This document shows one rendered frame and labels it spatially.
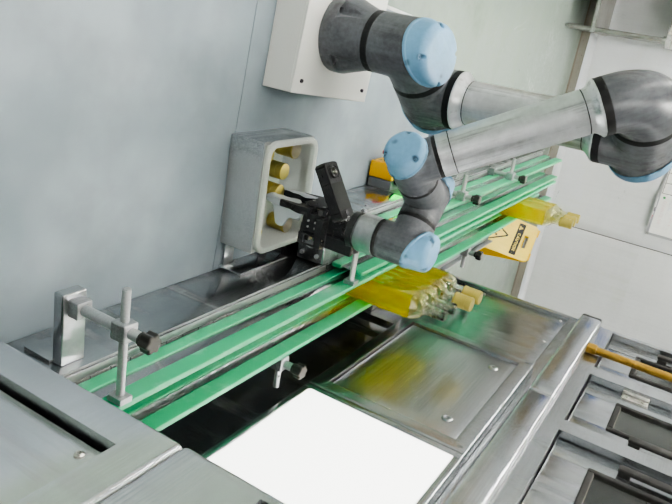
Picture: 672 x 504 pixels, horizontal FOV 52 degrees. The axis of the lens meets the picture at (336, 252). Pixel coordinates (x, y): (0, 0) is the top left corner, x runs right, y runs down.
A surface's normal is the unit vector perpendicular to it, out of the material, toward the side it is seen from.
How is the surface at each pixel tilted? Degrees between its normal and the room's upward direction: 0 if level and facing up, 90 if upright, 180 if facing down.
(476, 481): 90
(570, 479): 90
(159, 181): 0
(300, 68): 4
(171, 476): 90
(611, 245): 90
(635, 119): 57
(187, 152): 0
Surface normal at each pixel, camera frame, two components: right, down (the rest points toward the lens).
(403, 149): -0.34, -0.43
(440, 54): 0.75, 0.28
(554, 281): -0.51, 0.21
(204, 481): 0.16, -0.93
